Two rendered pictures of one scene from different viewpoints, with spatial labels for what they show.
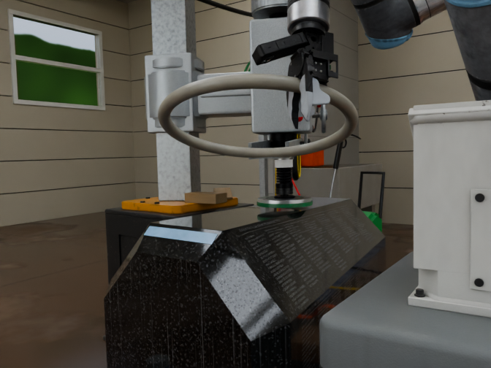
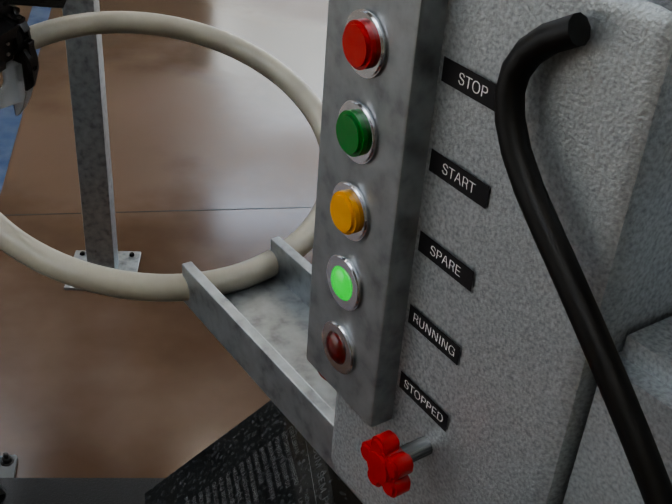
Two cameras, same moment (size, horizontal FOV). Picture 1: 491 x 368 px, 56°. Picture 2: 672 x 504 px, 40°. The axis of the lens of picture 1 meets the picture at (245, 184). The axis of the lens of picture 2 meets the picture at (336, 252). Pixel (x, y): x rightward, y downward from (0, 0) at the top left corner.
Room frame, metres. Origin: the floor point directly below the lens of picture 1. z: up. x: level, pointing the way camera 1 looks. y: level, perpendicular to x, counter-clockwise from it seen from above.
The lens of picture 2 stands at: (2.03, -0.61, 1.63)
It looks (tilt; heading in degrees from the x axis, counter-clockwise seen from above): 33 degrees down; 134
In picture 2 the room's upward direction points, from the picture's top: 5 degrees clockwise
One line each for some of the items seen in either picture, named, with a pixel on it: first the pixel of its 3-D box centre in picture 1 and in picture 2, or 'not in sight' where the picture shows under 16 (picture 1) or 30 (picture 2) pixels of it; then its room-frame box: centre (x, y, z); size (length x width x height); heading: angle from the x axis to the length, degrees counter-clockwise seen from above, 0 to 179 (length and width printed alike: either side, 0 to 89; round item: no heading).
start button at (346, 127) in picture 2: not in sight; (354, 132); (1.72, -0.27, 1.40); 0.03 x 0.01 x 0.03; 170
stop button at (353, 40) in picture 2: not in sight; (362, 44); (1.72, -0.27, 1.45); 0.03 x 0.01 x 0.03; 170
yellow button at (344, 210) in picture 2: not in sight; (348, 211); (1.72, -0.27, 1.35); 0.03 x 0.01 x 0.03; 170
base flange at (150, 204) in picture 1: (180, 201); not in sight; (2.58, 0.37, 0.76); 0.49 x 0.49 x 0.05; 50
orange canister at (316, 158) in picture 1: (314, 154); not in sight; (5.11, -0.77, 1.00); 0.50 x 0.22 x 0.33; 146
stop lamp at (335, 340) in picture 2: not in sight; (339, 346); (1.72, -0.27, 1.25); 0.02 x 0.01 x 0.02; 170
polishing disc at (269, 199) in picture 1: (284, 199); not in sight; (1.81, -0.15, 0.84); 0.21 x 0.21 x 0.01
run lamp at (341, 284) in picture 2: not in sight; (344, 282); (1.72, -0.27, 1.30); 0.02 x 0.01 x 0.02; 170
